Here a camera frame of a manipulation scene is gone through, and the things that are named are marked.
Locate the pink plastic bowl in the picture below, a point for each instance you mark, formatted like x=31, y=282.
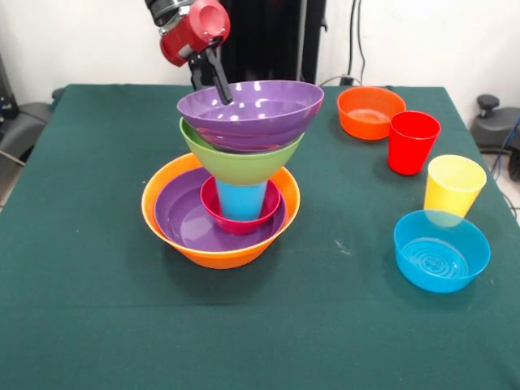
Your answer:
x=211, y=207

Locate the black padded chair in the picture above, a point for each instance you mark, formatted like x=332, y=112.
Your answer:
x=24, y=126

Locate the yellow plastic cup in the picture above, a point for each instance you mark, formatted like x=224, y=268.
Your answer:
x=451, y=191

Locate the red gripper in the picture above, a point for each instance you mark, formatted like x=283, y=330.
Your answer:
x=195, y=30

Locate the purple plastic bowl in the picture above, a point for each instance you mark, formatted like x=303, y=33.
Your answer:
x=178, y=215
x=260, y=118

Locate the blue plastic bowl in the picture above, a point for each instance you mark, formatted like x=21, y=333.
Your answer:
x=440, y=260

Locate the large orange plastic bowl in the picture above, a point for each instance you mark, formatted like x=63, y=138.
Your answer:
x=221, y=260

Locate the green plastic bowl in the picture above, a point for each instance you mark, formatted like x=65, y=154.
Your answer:
x=243, y=166

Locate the blue plastic cup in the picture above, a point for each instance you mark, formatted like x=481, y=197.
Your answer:
x=241, y=201

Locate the red plastic cup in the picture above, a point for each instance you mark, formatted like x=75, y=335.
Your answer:
x=412, y=150

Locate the small red-orange plastic bowl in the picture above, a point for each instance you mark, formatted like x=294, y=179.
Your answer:
x=369, y=118

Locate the dark green tablecloth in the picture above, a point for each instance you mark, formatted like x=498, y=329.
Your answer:
x=260, y=325

